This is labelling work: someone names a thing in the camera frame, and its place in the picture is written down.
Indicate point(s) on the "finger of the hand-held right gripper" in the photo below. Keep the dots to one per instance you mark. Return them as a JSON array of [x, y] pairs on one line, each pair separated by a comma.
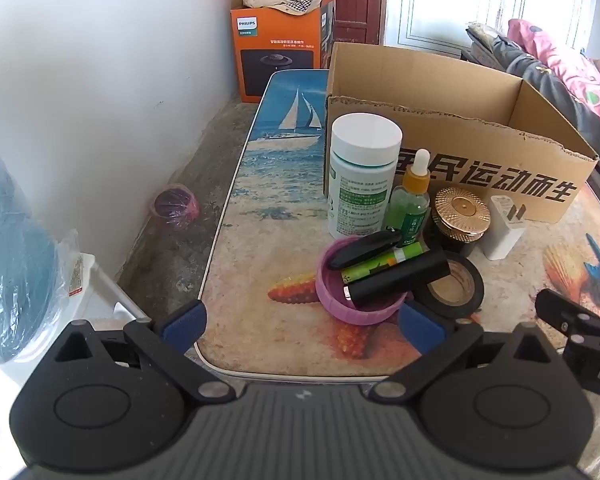
[[565, 312]]

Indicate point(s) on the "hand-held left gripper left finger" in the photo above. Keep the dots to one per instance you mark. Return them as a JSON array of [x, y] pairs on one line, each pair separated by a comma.
[[185, 317]]

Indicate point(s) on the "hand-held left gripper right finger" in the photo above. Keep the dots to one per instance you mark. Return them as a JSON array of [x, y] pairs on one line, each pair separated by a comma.
[[420, 330]]

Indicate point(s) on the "black lipstick tube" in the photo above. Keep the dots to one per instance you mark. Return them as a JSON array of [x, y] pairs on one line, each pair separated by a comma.
[[405, 275]]

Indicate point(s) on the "black tape roll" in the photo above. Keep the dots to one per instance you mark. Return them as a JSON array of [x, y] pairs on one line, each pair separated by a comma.
[[472, 285]]

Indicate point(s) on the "green lip balm tube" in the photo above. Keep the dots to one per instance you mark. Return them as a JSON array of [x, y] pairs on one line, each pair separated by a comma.
[[375, 265]]

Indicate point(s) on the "black oval case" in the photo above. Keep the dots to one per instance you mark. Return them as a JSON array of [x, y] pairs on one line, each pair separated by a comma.
[[365, 247]]

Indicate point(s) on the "white charger plug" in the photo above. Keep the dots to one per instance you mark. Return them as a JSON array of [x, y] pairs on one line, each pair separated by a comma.
[[500, 235]]

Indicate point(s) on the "green dropper bottle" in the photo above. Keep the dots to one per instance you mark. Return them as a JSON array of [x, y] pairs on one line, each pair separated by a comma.
[[405, 210]]

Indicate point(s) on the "black jar with gold lid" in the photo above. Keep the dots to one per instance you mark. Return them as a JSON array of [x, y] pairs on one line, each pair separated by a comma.
[[460, 210]]

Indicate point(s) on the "white pill bottle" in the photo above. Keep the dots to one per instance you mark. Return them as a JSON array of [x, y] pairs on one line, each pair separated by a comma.
[[360, 185]]

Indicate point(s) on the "brown cardboard box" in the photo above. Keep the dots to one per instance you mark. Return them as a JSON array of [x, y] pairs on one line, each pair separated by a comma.
[[480, 175]]

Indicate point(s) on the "white plastic stool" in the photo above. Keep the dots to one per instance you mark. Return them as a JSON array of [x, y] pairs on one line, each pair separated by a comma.
[[100, 300]]

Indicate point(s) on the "blue water jug in bag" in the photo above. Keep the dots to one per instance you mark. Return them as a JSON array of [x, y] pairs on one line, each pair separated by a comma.
[[15, 260]]

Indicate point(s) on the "grey blanket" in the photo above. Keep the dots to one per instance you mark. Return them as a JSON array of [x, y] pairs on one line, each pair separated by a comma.
[[545, 80]]

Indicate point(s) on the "orange printed carton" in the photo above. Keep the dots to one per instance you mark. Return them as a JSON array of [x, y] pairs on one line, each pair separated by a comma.
[[270, 55]]

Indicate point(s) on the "patterned bed mattress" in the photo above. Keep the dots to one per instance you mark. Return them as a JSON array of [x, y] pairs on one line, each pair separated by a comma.
[[482, 40]]

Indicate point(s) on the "white panel door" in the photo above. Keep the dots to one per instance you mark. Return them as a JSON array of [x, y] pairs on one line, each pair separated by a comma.
[[430, 0]]

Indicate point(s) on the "red wooden door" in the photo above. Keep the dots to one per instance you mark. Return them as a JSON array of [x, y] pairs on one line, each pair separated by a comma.
[[360, 5]]

